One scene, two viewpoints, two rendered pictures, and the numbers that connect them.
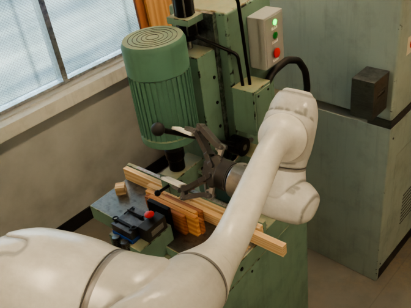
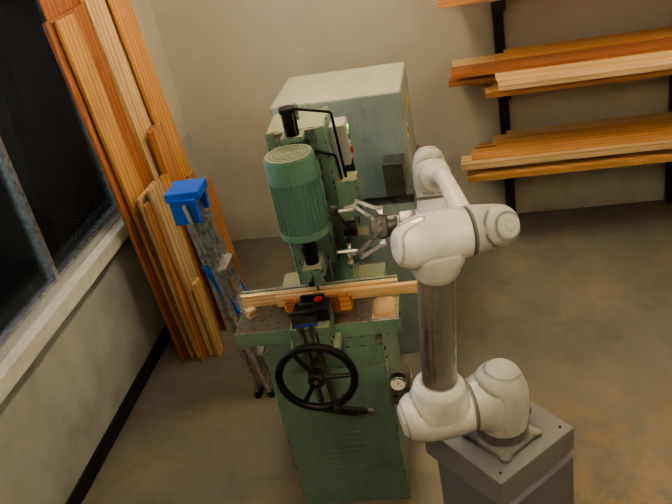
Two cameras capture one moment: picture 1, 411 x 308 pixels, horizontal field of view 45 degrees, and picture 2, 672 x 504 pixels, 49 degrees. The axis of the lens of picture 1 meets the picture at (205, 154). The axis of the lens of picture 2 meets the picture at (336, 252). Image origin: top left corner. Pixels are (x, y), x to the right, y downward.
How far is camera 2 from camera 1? 158 cm
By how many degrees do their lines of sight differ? 30
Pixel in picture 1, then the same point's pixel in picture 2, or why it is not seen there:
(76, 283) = (464, 216)
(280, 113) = (430, 160)
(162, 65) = (310, 168)
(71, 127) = (77, 329)
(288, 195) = not seen: hidden behind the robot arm
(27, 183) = (56, 407)
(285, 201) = not seen: hidden behind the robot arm
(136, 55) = (292, 165)
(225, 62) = (326, 164)
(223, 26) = (322, 136)
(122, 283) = (483, 207)
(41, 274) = (446, 220)
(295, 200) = not seen: hidden behind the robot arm
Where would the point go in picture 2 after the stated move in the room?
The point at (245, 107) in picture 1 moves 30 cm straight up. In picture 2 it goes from (349, 194) to (335, 118)
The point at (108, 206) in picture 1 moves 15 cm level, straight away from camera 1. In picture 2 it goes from (253, 328) to (224, 319)
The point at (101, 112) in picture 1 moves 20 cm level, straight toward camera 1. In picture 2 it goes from (95, 305) to (120, 315)
